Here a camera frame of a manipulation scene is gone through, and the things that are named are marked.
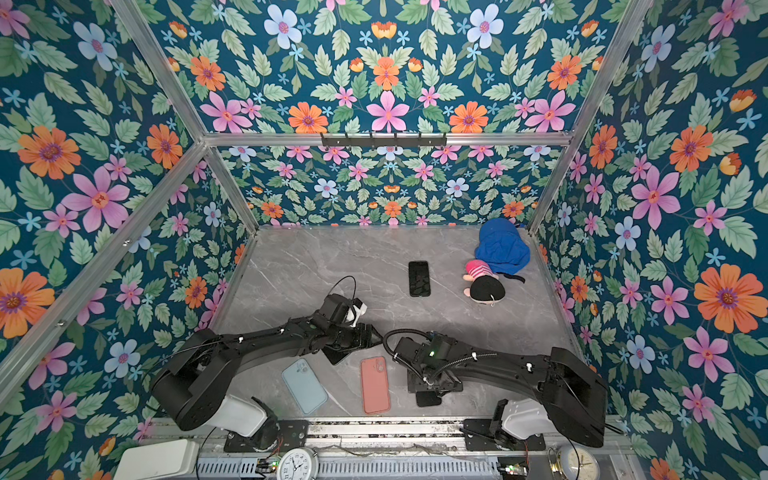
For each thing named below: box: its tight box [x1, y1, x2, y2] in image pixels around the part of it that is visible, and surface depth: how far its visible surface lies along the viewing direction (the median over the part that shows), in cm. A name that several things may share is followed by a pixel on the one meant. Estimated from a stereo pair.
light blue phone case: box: [282, 358, 328, 415], surface depth 84 cm
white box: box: [114, 439, 199, 480], surface depth 68 cm
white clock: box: [277, 447, 319, 480], surface depth 68 cm
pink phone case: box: [361, 356, 390, 415], surface depth 84 cm
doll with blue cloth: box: [462, 218, 531, 305], surface depth 109 cm
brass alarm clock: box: [547, 444, 601, 480], surface depth 68 cm
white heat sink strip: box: [198, 456, 502, 480], surface depth 72 cm
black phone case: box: [408, 260, 431, 297], surface depth 109 cm
